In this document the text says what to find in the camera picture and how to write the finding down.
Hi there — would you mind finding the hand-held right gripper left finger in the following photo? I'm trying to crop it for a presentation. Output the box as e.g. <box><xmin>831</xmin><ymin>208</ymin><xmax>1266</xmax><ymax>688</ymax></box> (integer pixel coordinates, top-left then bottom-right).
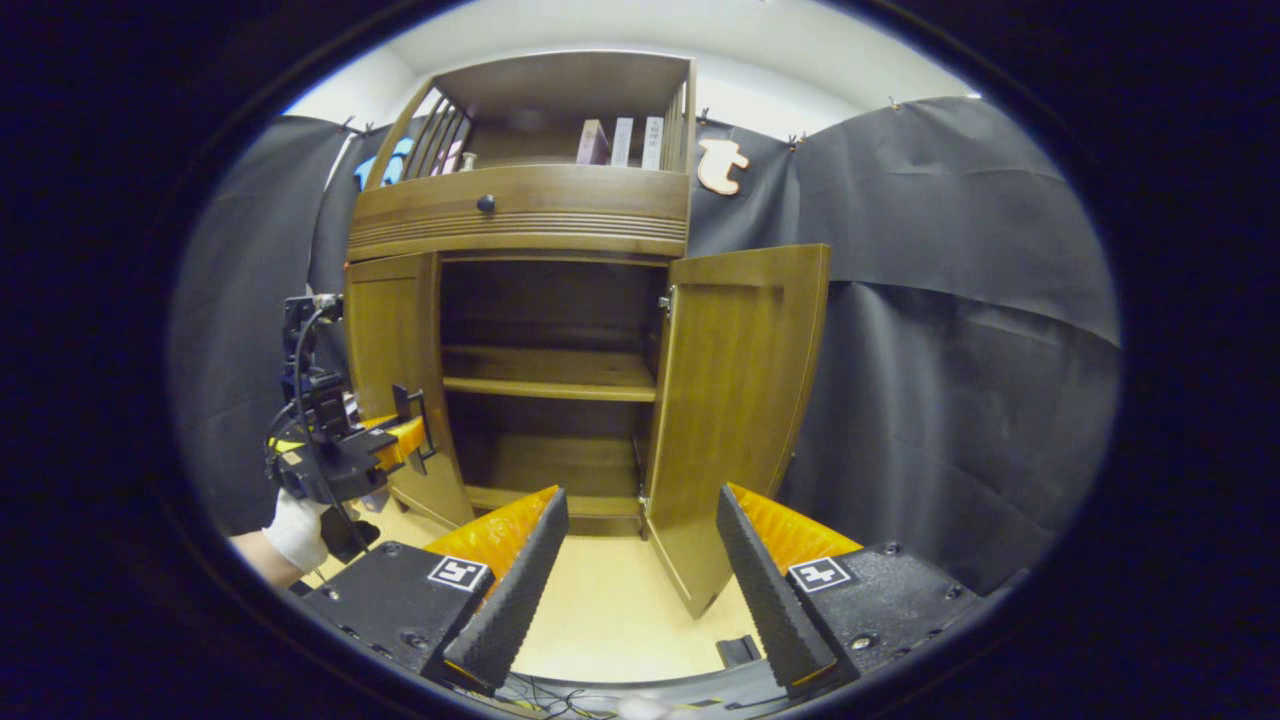
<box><xmin>298</xmin><ymin>486</ymin><xmax>570</xmax><ymax>696</ymax></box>

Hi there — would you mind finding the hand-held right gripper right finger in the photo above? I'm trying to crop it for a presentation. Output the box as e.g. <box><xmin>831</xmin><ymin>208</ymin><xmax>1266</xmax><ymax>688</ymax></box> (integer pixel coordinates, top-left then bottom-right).
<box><xmin>716</xmin><ymin>483</ymin><xmax>986</xmax><ymax>698</ymax></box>

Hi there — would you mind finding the black cabinet door handle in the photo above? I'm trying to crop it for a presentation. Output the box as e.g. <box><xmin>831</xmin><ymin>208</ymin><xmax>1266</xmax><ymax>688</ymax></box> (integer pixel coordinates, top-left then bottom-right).
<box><xmin>392</xmin><ymin>384</ymin><xmax>438</xmax><ymax>476</ymax></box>

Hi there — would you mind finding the wooden double-door shoe cabinet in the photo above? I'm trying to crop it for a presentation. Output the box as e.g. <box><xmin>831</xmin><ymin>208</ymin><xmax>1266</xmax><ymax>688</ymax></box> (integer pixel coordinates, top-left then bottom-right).
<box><xmin>343</xmin><ymin>52</ymin><xmax>698</xmax><ymax>541</ymax></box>

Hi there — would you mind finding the wooden inner cabinet shelf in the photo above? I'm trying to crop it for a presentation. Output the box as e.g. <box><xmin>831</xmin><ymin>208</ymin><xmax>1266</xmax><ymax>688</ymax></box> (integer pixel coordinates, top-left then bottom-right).
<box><xmin>441</xmin><ymin>345</ymin><xmax>659</xmax><ymax>403</ymax></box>

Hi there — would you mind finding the wooden cabinet drawer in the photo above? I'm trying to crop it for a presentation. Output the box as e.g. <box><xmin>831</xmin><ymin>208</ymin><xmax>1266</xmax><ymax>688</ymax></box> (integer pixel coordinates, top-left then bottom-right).
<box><xmin>347</xmin><ymin>165</ymin><xmax>691</xmax><ymax>263</ymax></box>

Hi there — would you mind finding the black backdrop cloth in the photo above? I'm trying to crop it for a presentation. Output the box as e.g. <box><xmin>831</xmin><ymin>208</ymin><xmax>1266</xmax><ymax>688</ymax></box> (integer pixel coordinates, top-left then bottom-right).
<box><xmin>170</xmin><ymin>97</ymin><xmax>1121</xmax><ymax>596</ymax></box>

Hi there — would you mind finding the bundle of thin cables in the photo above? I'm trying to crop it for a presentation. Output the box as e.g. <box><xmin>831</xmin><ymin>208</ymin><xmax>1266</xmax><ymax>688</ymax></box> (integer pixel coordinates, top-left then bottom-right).
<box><xmin>495</xmin><ymin>672</ymin><xmax>626</xmax><ymax>719</ymax></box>

